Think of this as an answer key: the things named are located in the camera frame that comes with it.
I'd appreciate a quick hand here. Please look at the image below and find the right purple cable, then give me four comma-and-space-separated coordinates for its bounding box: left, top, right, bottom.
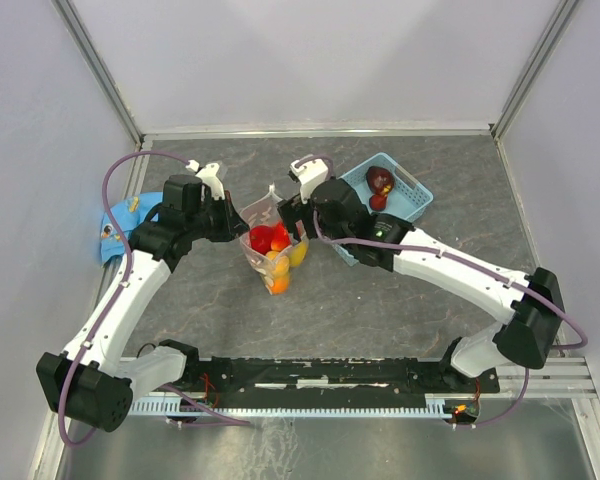
289, 153, 589, 429

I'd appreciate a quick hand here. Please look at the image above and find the green yellow toy mango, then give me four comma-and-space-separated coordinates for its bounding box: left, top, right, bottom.
288, 241, 309, 268

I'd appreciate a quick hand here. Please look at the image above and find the dark red toy fruit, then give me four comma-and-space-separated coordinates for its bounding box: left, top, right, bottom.
365, 166, 395, 196

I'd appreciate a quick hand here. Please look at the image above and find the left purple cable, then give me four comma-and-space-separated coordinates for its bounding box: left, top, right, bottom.
57, 150, 196, 449

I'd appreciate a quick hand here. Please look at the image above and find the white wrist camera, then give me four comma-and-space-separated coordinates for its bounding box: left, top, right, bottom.
290, 155, 333, 204
185, 159, 227, 200

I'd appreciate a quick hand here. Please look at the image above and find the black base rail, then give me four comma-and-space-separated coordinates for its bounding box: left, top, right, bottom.
175, 357, 500, 408

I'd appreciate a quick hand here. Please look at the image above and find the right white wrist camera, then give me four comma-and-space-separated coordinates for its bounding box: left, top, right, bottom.
290, 155, 333, 204

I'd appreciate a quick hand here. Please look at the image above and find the red toy wax apple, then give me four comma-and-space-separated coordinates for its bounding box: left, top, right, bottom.
270, 222, 291, 252

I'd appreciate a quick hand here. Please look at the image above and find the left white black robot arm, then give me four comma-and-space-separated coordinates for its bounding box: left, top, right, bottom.
36, 169, 248, 432

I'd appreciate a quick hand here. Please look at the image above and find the light blue cable duct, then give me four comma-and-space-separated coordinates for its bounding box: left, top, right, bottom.
129, 393, 452, 419

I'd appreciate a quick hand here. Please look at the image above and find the small yellow toy peach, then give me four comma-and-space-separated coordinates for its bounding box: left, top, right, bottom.
266, 250, 290, 278

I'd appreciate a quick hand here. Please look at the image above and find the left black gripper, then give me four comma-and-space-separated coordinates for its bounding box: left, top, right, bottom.
186, 190, 250, 242

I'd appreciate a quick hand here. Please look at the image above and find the purple cable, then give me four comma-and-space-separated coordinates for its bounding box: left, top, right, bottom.
57, 150, 196, 449
289, 153, 589, 429

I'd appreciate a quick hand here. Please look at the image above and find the blue patterned cloth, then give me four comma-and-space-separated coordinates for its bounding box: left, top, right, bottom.
100, 192, 163, 265

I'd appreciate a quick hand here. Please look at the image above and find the clear dotted zip top bag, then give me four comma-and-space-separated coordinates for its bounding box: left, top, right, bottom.
240, 184, 309, 295

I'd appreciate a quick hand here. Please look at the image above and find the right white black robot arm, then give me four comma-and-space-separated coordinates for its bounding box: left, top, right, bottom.
277, 179, 564, 391

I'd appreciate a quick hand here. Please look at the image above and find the light blue plastic basket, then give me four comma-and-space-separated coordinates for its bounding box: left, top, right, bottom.
315, 153, 433, 271

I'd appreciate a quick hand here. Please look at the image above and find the small dark red cherry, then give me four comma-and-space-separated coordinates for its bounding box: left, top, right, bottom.
368, 194, 388, 212

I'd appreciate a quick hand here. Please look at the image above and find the orange toy tangerine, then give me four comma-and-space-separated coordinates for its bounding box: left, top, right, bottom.
267, 274, 291, 295

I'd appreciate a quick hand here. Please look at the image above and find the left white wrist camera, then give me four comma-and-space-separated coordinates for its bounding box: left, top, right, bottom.
185, 159, 227, 200

